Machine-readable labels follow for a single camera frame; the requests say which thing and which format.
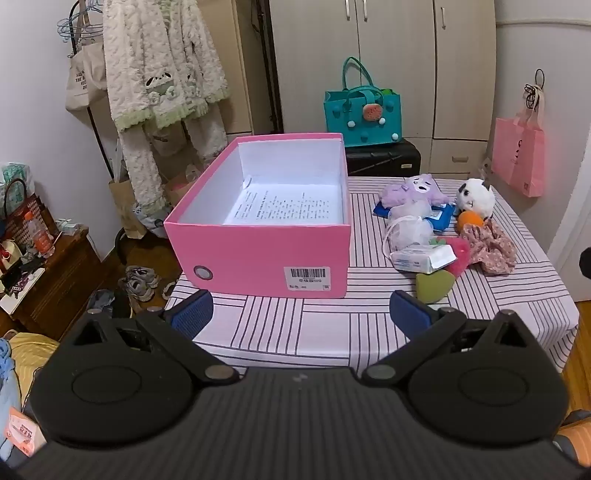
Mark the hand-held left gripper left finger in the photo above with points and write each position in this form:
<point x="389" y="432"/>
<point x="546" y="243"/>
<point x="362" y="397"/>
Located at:
<point x="191" y="308"/>

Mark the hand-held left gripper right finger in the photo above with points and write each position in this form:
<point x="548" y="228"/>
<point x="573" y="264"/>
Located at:
<point x="408" y="310"/>

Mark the pink storage box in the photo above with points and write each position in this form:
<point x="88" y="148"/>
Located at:
<point x="258" y="258"/>

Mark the blue wet wipes pack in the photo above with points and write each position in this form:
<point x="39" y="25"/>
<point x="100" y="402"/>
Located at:
<point x="443" y="217"/>

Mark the pink floral scrunchie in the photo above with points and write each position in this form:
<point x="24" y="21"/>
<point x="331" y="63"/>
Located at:
<point x="494" y="249"/>

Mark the orange makeup sponge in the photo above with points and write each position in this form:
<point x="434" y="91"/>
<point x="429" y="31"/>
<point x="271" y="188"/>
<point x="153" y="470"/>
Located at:
<point x="468" y="220"/>

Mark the white round plush toy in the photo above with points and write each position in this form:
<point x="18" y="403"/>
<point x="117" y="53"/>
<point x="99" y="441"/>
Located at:
<point x="475" y="198"/>

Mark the green makeup sponge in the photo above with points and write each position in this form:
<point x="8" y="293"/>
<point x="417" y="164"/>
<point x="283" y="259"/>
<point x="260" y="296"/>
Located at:
<point x="434" y="286"/>

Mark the white tissue pack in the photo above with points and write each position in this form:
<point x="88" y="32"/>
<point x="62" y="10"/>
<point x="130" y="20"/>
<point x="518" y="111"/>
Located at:
<point x="422" y="257"/>

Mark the grey sneaker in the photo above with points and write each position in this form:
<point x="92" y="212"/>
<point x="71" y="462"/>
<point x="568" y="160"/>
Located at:
<point x="137" y="291"/>
<point x="141" y="274"/>

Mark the striped tablecloth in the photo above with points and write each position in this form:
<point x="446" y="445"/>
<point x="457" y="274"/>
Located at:
<point x="323" y="323"/>

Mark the purple plush toy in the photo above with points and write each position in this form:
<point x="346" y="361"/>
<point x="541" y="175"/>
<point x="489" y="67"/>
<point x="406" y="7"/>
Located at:
<point x="415" y="189"/>

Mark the brown paper bag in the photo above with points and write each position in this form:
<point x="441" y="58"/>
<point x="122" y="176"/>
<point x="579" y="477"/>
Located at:
<point x="122" y="207"/>

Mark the wooden cabinet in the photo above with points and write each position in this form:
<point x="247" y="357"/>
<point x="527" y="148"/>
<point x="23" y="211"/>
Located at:
<point x="60" y="281"/>

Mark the printed paper sheet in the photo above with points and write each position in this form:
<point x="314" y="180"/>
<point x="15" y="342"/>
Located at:
<point x="286" y="203"/>

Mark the black suitcase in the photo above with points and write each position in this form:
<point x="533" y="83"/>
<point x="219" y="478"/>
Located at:
<point x="383" y="159"/>

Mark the yellow blanket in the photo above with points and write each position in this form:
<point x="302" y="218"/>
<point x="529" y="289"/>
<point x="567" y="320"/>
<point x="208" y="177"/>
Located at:
<point x="32" y="350"/>

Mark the orange drink bottle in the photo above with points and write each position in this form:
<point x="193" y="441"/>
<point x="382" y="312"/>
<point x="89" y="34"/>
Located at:
<point x="40" y="235"/>

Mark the pink paper bag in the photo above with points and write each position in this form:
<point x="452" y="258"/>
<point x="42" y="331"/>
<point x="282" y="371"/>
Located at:
<point x="519" y="157"/>

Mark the woven handbag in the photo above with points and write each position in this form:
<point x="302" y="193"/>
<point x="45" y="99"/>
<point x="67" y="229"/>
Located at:
<point x="25" y="212"/>

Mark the teal tote bag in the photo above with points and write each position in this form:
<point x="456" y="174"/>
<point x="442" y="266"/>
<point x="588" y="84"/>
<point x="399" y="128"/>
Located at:
<point x="360" y="117"/>

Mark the pink packet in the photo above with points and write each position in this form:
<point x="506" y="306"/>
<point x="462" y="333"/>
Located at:
<point x="23" y="434"/>

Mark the green tissue pack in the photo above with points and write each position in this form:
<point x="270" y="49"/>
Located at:
<point x="16" y="177"/>

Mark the cream knitted cardigan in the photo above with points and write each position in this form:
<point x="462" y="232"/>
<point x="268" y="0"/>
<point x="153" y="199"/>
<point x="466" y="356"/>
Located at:
<point x="157" y="60"/>

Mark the canvas tote bag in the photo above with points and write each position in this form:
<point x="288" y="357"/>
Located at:
<point x="83" y="78"/>

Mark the beige wardrobe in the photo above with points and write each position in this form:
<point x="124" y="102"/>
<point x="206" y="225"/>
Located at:
<point x="415" y="55"/>

